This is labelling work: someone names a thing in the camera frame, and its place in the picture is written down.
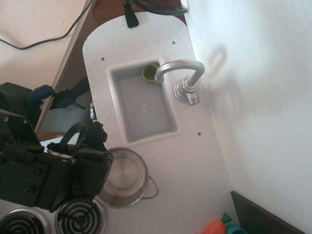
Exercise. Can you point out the blue clamp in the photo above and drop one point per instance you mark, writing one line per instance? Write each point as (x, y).
(62, 99)

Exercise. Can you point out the silver stove knob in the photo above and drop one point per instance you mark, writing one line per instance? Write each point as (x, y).
(92, 112)

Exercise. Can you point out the left black stove burner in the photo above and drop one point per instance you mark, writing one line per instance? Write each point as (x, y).
(25, 221)

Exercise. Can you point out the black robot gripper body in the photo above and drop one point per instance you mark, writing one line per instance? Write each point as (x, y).
(81, 178)

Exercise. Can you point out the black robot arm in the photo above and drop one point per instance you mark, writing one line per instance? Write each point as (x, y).
(21, 152)

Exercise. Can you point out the stainless steel pot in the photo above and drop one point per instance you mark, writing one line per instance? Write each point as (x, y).
(128, 181)

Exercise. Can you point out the teal plastic toy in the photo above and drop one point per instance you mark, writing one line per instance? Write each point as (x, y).
(234, 229)

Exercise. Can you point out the black stove burner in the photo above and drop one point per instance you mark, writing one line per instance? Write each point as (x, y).
(81, 217)
(25, 221)

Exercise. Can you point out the black clamp on counter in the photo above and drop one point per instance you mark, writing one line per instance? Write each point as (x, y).
(130, 16)

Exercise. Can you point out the orange toy carrot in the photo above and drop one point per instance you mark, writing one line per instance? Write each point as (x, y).
(217, 226)

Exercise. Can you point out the dark board at wall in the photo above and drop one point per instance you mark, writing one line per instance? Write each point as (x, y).
(256, 220)

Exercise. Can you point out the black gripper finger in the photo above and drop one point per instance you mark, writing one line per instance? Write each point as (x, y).
(95, 137)

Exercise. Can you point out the grey toy sink basin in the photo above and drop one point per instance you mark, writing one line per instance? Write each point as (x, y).
(145, 111)

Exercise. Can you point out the silver toy faucet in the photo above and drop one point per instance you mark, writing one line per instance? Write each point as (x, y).
(185, 89)

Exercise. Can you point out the right black stove burner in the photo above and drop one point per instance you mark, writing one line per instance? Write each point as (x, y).
(81, 217)

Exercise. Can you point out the green plastic cup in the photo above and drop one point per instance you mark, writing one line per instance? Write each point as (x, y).
(149, 72)

